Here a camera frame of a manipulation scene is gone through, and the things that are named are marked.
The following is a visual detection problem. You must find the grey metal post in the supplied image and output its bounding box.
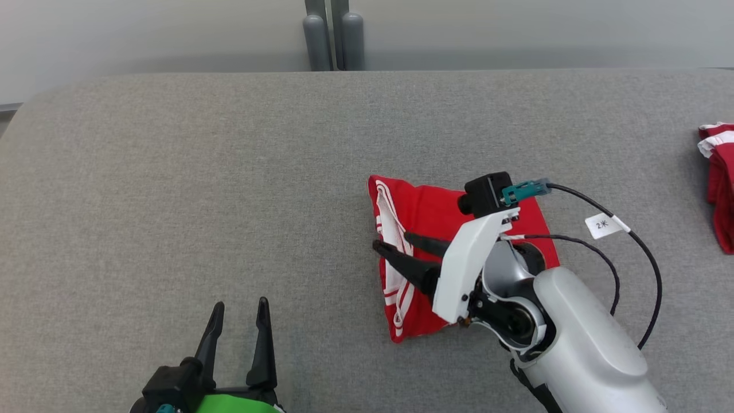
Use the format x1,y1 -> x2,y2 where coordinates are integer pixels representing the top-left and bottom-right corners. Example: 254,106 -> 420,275
302,0 -> 334,72
331,0 -> 366,71

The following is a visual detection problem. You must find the red white basketball jersey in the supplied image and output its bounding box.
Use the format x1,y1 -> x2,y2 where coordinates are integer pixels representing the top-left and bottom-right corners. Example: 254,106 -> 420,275
367,175 -> 560,344

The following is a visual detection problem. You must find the white cable label tag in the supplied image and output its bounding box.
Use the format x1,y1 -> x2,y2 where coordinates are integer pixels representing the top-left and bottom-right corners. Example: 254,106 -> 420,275
585,213 -> 624,240

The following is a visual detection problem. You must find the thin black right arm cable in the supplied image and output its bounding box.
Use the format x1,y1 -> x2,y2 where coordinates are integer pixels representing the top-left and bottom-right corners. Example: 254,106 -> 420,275
505,232 -> 622,316

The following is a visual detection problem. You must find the teal plug right camera cable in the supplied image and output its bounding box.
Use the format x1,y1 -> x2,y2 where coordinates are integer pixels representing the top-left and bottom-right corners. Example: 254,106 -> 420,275
501,178 -> 664,350

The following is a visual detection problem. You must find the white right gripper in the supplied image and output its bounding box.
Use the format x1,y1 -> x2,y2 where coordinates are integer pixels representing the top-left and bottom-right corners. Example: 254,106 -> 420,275
373,206 -> 521,325

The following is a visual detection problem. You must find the red shorts white trim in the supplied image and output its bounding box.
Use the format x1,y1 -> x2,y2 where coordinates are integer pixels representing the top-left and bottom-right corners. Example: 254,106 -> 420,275
697,122 -> 734,255

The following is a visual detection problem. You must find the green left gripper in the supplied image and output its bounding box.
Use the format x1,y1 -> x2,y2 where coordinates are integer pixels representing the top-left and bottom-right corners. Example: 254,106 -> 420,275
189,297 -> 286,413

